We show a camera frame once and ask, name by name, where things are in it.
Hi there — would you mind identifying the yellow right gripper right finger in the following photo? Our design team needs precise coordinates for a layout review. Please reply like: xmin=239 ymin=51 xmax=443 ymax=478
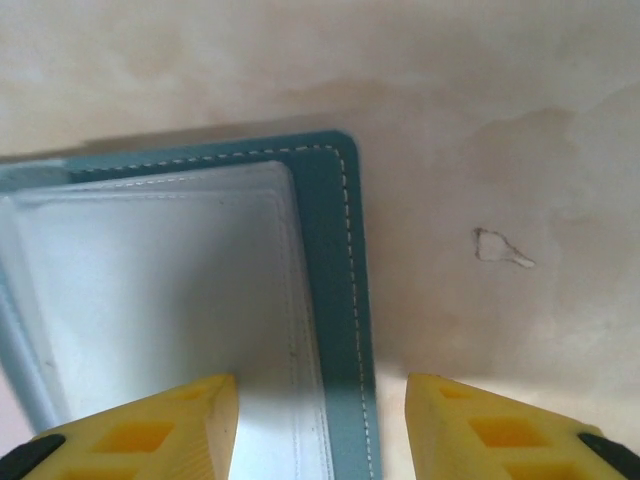
xmin=405 ymin=372 xmax=640 ymax=480

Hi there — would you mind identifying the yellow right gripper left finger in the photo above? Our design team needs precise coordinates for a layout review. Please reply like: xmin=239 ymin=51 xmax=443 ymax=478
xmin=0 ymin=373 xmax=240 ymax=480

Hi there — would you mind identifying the blue leather card holder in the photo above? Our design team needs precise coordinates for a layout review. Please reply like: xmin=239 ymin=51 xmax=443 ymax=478
xmin=0 ymin=128 xmax=387 ymax=480

